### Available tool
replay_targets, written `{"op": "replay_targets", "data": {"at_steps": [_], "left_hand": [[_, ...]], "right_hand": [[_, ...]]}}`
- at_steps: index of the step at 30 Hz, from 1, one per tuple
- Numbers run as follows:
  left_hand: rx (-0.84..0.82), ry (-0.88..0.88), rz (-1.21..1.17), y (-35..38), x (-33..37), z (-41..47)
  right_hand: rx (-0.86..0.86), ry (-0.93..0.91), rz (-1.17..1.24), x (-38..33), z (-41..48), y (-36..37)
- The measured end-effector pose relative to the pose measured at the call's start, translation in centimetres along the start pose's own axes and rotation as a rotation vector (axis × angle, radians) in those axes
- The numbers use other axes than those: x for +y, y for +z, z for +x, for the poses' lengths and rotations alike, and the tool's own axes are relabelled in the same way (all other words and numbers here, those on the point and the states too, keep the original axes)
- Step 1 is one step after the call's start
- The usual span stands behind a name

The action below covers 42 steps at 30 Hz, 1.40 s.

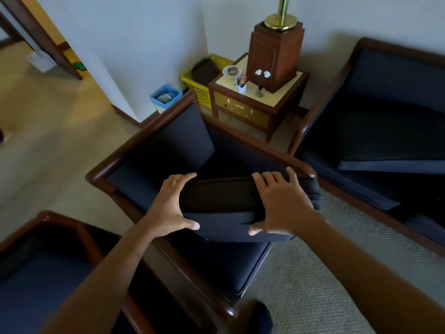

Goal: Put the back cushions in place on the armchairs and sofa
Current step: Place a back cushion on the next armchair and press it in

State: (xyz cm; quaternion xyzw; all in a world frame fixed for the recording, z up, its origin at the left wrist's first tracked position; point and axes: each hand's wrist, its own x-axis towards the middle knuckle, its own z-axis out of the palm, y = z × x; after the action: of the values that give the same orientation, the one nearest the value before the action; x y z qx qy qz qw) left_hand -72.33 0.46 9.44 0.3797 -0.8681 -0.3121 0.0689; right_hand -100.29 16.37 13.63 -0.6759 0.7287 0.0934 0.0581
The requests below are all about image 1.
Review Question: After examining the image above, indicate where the person's left hand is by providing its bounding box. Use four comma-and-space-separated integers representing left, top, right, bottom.
145, 173, 201, 237

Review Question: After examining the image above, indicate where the person's right hand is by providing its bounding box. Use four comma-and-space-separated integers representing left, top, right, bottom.
248, 167, 324, 237

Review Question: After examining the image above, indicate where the dark blue seat cushion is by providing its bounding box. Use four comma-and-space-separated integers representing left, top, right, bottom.
179, 175, 323, 243

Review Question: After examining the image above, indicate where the person's right forearm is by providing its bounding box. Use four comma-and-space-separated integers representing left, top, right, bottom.
296, 213, 445, 334

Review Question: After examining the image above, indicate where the person's left forearm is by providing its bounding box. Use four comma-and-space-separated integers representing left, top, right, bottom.
41, 215, 164, 334

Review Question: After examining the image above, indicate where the wooden side table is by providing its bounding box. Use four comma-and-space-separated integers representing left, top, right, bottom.
208, 53, 310, 143

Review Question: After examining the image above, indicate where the wooden armchair with blue upholstery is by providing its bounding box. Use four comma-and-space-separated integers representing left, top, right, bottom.
86, 91, 318, 319
0, 210, 217, 334
288, 37, 445, 258

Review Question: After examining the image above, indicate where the small vase with white flowers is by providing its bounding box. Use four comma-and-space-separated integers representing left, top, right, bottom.
254, 69, 272, 98

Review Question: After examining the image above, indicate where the person's dark shoe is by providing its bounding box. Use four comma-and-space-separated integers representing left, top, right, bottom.
245, 301, 274, 334

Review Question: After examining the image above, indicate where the dark blue loose cushion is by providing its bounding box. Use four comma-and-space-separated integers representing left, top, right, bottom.
337, 96, 445, 174

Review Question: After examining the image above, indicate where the yellow plastic basket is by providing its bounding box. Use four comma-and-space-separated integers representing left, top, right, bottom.
180, 54, 235, 110

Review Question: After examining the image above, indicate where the brown wooden lamp base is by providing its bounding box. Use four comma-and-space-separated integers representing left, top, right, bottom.
246, 21, 305, 94

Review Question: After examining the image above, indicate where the blue waste bin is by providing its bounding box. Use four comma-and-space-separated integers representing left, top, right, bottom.
149, 84, 184, 114

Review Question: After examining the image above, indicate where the brass lamp pole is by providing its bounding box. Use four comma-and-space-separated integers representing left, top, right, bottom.
264, 0, 298, 32

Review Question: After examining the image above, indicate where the white box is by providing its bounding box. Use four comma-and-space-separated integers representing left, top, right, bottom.
27, 49, 57, 73

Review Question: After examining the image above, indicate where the dark wooden door frame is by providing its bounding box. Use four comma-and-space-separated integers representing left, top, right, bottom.
0, 0, 83, 80

